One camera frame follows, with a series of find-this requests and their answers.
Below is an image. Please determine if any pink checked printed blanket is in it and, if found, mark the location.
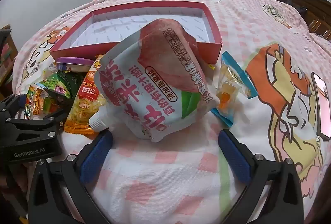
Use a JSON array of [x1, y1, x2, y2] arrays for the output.
[[12, 0, 331, 224]]

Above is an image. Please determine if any dark wooden headboard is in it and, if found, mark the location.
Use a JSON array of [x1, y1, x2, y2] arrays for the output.
[[273, 0, 331, 41]]

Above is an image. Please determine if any red cardboard box tray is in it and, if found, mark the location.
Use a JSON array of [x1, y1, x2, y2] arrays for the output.
[[50, 1, 223, 65]]

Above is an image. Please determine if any orange rice cracker packet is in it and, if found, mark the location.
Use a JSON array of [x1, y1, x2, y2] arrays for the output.
[[63, 54, 108, 136]]

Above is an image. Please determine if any orange burger gummy packet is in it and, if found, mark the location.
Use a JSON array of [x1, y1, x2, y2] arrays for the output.
[[24, 86, 56, 121]]

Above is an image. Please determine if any yellow green candy packet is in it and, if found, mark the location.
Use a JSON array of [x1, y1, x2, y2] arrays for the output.
[[35, 72, 59, 90]]

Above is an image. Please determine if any purple tin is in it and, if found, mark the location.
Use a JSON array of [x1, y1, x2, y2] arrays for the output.
[[56, 57, 95, 73]]

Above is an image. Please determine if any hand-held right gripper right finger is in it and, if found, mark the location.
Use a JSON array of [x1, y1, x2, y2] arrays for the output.
[[218, 129, 305, 224]]

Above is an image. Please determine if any wooden side furniture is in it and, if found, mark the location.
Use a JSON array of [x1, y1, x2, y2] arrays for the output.
[[0, 25, 18, 100]]

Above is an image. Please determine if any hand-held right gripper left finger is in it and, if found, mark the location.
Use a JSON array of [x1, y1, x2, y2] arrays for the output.
[[28, 130, 114, 224]]

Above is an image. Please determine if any dark green snack packet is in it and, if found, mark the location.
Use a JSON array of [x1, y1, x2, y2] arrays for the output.
[[53, 70, 78, 100]]

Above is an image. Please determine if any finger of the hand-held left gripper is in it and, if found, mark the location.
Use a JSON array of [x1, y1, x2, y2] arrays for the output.
[[0, 94, 29, 121], [5, 108, 68, 140]]

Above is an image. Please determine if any white pink drink pouch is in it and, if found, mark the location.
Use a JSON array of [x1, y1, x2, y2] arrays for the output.
[[89, 18, 221, 143]]

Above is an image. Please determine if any smartphone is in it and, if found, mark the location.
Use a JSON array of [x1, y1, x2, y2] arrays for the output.
[[310, 72, 331, 140]]

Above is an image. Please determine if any blue clear candy packet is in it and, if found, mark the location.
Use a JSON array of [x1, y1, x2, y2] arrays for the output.
[[211, 51, 259, 128]]

